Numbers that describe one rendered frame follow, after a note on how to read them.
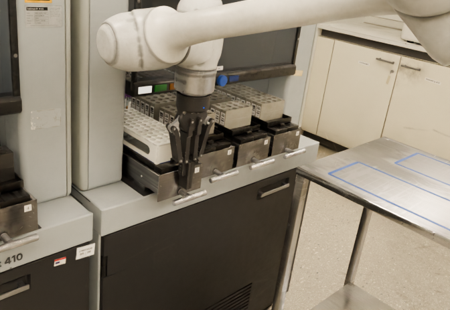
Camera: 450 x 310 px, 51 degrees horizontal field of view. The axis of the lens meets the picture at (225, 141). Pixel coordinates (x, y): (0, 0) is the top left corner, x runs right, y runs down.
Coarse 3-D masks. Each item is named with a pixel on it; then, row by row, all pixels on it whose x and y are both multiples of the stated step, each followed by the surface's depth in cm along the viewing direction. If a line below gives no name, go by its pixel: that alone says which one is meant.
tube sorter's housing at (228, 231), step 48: (96, 0) 97; (96, 48) 101; (96, 96) 105; (288, 96) 156; (96, 144) 109; (96, 192) 113; (144, 192) 115; (192, 192) 125; (240, 192) 140; (288, 192) 159; (96, 240) 110; (144, 240) 118; (192, 240) 132; (240, 240) 149; (96, 288) 115; (144, 288) 124; (192, 288) 140; (240, 288) 159; (288, 288) 184
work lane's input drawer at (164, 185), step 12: (132, 156) 117; (132, 168) 116; (144, 168) 112; (156, 168) 111; (168, 168) 111; (144, 180) 113; (156, 180) 110; (168, 180) 111; (192, 180) 117; (156, 192) 111; (168, 192) 113; (180, 192) 114; (204, 192) 115
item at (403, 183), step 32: (320, 160) 125; (352, 160) 127; (384, 160) 130; (416, 160) 133; (448, 160) 136; (352, 192) 109; (384, 192) 111; (416, 192) 113; (448, 192) 115; (288, 224) 125; (416, 224) 99; (448, 224) 100; (288, 256) 127; (352, 256) 163; (352, 288) 163
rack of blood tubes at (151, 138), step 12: (132, 108) 132; (132, 120) 124; (144, 120) 125; (132, 132) 116; (144, 132) 117; (156, 132) 119; (168, 132) 119; (132, 144) 123; (144, 144) 124; (156, 144) 110; (168, 144) 112; (144, 156) 115; (156, 156) 111; (168, 156) 113
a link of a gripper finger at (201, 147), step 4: (212, 120) 111; (212, 124) 111; (204, 128) 111; (208, 128) 111; (204, 132) 111; (208, 132) 111; (200, 136) 112; (204, 136) 111; (200, 140) 112; (204, 140) 111; (200, 144) 111; (204, 144) 112; (200, 148) 111; (204, 148) 112; (200, 152) 112; (200, 156) 112
